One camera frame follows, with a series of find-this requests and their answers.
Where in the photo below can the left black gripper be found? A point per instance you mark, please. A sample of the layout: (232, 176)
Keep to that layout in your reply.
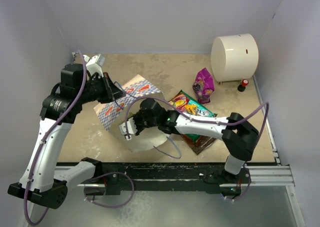
(115, 93)

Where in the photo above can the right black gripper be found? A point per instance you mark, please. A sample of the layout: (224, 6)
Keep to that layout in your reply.
(135, 116)

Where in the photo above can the blue checkered paper bag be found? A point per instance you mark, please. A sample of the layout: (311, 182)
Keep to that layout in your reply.
(112, 114)

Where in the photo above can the colourful candy bag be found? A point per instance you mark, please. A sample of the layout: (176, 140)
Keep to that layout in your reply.
(179, 101)

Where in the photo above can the yellow M&M's packet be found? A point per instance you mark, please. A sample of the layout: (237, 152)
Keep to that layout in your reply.
(191, 109)

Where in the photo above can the teal mint candy bag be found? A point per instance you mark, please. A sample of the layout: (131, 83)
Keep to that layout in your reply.
(202, 111)

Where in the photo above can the brown chocolate snack bag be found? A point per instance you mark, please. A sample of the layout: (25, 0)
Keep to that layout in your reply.
(201, 143)

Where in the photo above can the purple snack bag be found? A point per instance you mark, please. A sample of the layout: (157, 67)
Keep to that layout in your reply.
(203, 86)

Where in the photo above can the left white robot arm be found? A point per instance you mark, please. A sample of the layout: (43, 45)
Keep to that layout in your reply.
(78, 85)

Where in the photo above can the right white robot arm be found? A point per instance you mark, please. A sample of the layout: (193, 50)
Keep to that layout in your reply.
(239, 136)

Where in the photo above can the red black button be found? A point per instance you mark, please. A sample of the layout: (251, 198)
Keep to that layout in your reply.
(242, 86)

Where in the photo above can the white cylindrical container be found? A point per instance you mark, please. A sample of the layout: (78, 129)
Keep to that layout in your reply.
(234, 57)

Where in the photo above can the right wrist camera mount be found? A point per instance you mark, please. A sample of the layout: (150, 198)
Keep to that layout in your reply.
(128, 129)

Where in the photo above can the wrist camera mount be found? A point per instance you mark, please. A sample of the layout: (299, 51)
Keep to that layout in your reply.
(128, 129)
(93, 63)

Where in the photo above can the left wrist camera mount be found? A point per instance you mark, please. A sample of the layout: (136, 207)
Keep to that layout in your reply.
(93, 63)

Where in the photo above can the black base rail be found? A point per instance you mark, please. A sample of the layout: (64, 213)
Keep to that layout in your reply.
(208, 177)

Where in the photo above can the aluminium frame rail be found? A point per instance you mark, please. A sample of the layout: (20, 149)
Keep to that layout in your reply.
(271, 176)

